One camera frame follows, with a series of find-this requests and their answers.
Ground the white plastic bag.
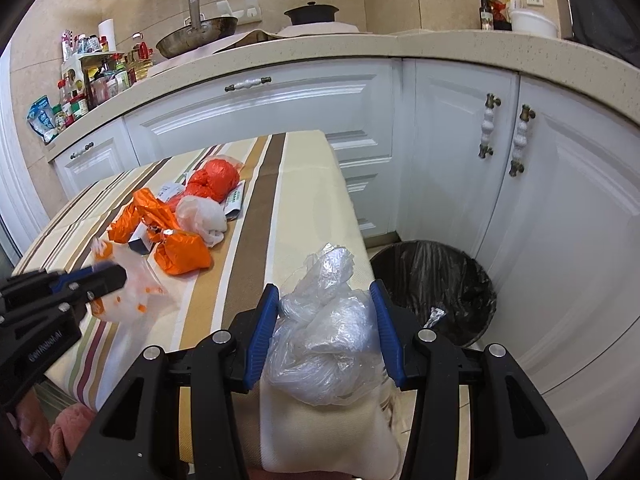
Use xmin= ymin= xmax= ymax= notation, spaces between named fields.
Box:
xmin=175 ymin=194 xmax=228 ymax=248

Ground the translucent orange-print plastic bag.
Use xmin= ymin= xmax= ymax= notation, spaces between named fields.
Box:
xmin=90 ymin=237 xmax=168 ymax=323

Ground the striped tablecloth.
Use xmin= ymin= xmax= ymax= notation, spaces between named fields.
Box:
xmin=10 ymin=130 xmax=416 ymax=476

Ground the small white cabinet door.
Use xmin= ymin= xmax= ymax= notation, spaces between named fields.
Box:
xmin=52 ymin=132 xmax=141 ymax=198

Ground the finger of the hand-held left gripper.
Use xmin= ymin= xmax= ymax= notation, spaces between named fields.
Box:
xmin=0 ymin=266 xmax=128 ymax=328
xmin=0 ymin=262 xmax=118 ymax=301

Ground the black cooking pot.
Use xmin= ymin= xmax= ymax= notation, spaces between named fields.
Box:
xmin=283 ymin=1 xmax=340 ymax=27

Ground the white spice rack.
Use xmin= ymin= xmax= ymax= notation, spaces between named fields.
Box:
xmin=61 ymin=51 xmax=126 ymax=106

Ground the white double wall socket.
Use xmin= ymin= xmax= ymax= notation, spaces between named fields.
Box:
xmin=216 ymin=0 xmax=263 ymax=23

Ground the yellow cooking oil bottle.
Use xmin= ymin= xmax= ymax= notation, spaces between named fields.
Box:
xmin=131 ymin=32 xmax=153 ymax=78

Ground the small dark box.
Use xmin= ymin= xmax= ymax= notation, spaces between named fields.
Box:
xmin=127 ymin=227 xmax=161 ymax=256

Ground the metal wok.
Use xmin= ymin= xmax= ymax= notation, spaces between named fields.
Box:
xmin=156 ymin=0 xmax=239 ymax=59

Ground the dark cloth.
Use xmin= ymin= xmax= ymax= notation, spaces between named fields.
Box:
xmin=560 ymin=0 xmax=640 ymax=68

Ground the paper towel roll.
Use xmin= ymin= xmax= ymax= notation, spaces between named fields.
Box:
xmin=97 ymin=17 xmax=117 ymax=53

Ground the bin with black liner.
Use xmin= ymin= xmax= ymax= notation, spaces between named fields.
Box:
xmin=369 ymin=240 xmax=498 ymax=351

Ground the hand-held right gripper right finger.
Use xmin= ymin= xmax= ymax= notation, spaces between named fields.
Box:
xmin=369 ymin=280 xmax=588 ymax=480

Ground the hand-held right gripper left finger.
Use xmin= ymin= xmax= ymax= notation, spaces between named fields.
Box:
xmin=62 ymin=283 xmax=281 ymax=480

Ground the orange plastic bag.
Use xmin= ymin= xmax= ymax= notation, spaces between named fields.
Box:
xmin=107 ymin=187 xmax=178 ymax=243
xmin=154 ymin=229 xmax=213 ymax=276

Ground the blue snack packet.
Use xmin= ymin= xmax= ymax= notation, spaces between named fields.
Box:
xmin=27 ymin=96 xmax=60 ymax=143

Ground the cluster of seasoning bottles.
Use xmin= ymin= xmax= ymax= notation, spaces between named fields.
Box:
xmin=52 ymin=30 xmax=156 ymax=128

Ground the red plastic bag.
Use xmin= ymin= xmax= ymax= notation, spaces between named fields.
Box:
xmin=167 ymin=156 xmax=245 ymax=211

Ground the red packet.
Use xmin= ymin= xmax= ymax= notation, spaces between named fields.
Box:
xmin=492 ymin=0 xmax=512 ymax=31

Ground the horizontal white ceramic drawer handle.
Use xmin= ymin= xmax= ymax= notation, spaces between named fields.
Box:
xmin=224 ymin=76 xmax=273 ymax=92

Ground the green and white packet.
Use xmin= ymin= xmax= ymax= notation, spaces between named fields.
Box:
xmin=223 ymin=180 xmax=246 ymax=221

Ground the white plastic bowl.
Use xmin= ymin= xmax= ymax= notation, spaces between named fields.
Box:
xmin=510 ymin=7 xmax=558 ymax=38

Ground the wide white drawer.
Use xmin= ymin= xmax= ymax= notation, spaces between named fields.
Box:
xmin=122 ymin=57 xmax=406 ymax=171

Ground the clear plastic bag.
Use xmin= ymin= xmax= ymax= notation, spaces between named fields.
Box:
xmin=264 ymin=242 xmax=388 ymax=407

